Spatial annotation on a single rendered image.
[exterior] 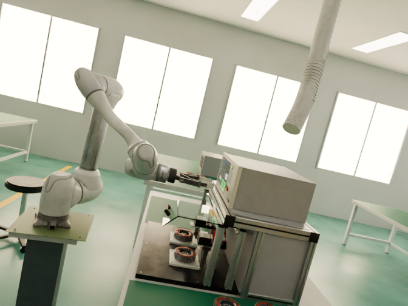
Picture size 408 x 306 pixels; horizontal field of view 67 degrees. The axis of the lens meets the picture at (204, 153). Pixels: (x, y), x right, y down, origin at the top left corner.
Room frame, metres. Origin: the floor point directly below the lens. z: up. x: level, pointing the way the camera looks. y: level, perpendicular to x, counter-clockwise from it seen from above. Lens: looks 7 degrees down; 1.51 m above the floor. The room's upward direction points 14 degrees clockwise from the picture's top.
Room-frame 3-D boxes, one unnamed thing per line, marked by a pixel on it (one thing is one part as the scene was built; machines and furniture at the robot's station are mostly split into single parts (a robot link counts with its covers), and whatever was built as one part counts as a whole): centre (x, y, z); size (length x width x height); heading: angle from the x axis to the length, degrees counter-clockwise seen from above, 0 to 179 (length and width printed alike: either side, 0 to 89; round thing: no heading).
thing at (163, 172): (1.50, 0.17, 1.18); 0.09 x 0.06 x 0.09; 7
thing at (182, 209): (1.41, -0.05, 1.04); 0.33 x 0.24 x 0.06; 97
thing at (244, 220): (1.65, -0.33, 1.09); 0.68 x 0.44 x 0.05; 7
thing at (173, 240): (1.73, 0.00, 0.78); 0.15 x 0.15 x 0.01; 7
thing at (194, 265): (1.49, -0.03, 0.78); 0.15 x 0.15 x 0.01; 7
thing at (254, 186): (1.64, -0.33, 1.22); 0.44 x 0.39 x 0.20; 7
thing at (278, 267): (1.34, -0.45, 0.91); 0.28 x 0.03 x 0.32; 97
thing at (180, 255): (1.49, -0.03, 0.80); 0.11 x 0.11 x 0.04
